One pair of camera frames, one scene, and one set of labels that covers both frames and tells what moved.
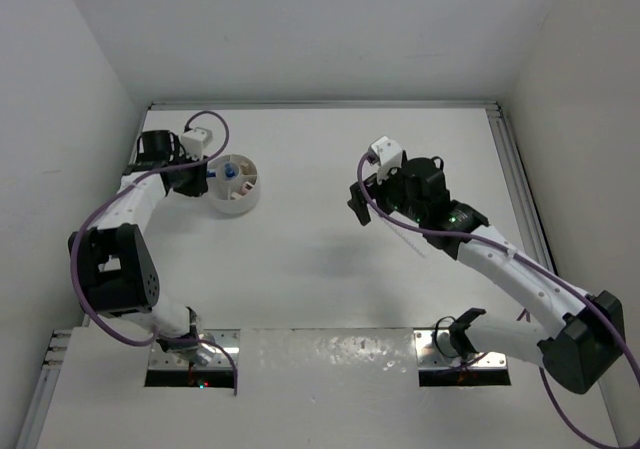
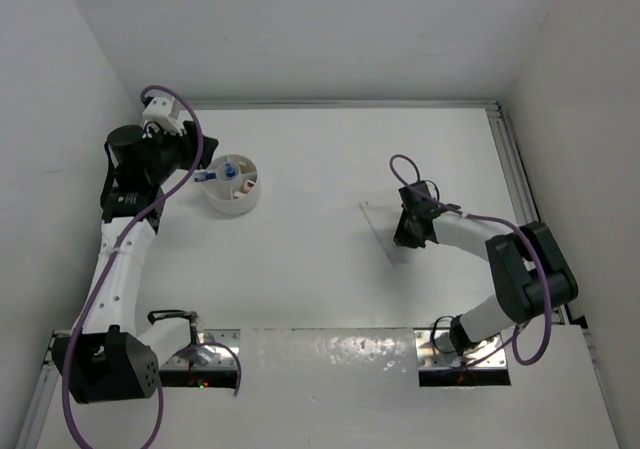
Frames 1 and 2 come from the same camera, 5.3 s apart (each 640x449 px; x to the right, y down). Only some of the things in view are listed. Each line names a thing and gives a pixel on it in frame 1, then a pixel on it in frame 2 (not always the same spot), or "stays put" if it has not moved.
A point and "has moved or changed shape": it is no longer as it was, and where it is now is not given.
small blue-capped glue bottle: x=229 y=171 stays put
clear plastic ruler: x=404 y=218 has moved or changed shape
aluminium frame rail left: x=37 y=412 stays put
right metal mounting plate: x=436 y=370 stays put
